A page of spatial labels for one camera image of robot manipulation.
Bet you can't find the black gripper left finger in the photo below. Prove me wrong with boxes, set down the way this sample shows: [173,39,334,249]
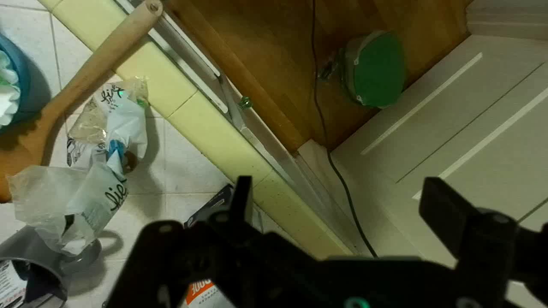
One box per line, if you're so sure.
[228,174,255,229]

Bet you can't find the crumpled clear plastic bag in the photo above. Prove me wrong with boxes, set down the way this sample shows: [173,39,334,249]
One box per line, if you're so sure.
[7,78,151,253]

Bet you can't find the printed cardboard box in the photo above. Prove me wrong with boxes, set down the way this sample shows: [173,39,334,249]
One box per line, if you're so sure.
[182,279,231,308]

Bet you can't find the white labelled item in mug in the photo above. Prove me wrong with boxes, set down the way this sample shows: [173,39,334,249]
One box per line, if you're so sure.
[0,258,28,308]

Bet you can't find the green bucket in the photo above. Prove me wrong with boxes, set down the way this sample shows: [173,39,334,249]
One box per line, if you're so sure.
[319,30,410,109]

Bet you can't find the grey mug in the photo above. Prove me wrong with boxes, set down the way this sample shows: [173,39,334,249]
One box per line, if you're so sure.
[0,224,105,308]

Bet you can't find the blue bowl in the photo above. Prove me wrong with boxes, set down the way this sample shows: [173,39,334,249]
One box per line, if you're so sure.
[0,32,53,135]

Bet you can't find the wooden spoon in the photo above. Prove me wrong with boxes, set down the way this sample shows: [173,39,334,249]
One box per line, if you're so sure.
[0,0,165,203]

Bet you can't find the white fluted paper liner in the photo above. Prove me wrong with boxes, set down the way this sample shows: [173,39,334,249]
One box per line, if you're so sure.
[0,49,24,128]

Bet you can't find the black power cable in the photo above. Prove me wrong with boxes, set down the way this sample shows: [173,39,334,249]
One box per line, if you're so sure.
[310,0,379,258]

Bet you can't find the silver metal edge rail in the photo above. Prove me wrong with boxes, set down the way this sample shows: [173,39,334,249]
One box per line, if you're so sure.
[117,0,344,229]

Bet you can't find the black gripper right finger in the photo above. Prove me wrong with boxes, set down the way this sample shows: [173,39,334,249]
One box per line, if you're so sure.
[418,176,521,308]

